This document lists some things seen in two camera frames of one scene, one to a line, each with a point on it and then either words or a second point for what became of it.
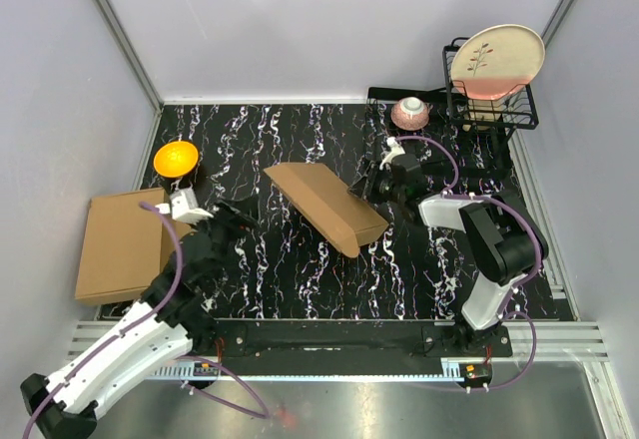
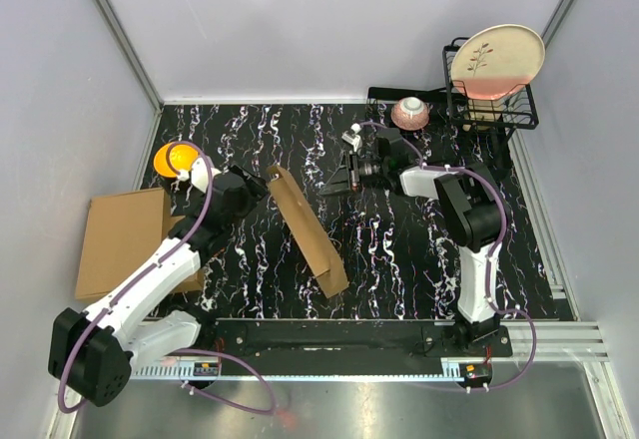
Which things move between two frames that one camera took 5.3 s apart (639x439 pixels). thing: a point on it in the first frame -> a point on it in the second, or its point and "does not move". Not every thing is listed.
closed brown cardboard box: x=125 y=244 does not move
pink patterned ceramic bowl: x=410 y=114 does not move
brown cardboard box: x=325 y=202 -> x=311 y=237
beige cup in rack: x=482 y=114 does not move
